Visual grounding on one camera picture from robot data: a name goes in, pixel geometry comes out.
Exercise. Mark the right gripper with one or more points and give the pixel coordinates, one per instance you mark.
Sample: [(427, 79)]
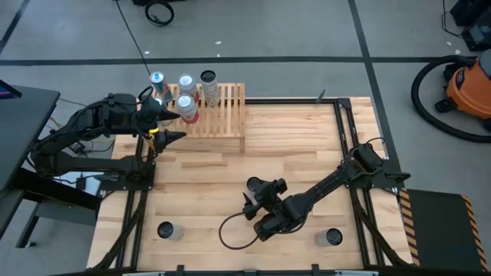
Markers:
[(274, 205)]

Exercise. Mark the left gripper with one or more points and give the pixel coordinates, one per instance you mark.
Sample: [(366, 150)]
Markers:
[(145, 117)]

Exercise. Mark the pink white Spindrift can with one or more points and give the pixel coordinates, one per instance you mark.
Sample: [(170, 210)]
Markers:
[(186, 80), (186, 102)]

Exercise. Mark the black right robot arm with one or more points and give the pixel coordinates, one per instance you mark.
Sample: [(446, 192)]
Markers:
[(326, 184)]

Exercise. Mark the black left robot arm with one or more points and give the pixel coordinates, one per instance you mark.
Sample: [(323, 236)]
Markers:
[(76, 122)]

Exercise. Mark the wooden slatted shelf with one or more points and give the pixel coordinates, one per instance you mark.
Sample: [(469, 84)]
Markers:
[(218, 119)]

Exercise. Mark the yellow label tag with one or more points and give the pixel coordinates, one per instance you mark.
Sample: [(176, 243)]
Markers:
[(153, 130)]

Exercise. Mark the white box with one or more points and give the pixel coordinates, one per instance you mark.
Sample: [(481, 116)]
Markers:
[(92, 186)]

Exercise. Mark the small black charger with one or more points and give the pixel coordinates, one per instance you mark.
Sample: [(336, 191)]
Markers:
[(81, 183)]

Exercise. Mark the black desk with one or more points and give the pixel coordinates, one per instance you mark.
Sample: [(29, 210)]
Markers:
[(23, 126)]

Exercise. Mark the monitor with blue screen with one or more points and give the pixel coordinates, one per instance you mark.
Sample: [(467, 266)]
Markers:
[(7, 92)]

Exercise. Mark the black hazard-striped floor mat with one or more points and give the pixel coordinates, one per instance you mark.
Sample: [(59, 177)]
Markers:
[(437, 230)]

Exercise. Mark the orange shop vacuum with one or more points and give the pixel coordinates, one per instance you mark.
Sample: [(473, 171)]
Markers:
[(414, 94), (470, 90)]

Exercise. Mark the black equipment cases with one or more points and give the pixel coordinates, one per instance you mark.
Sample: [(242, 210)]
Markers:
[(477, 34)]

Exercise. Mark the black aluminium table frame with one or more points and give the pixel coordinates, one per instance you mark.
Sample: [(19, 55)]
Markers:
[(299, 101)]

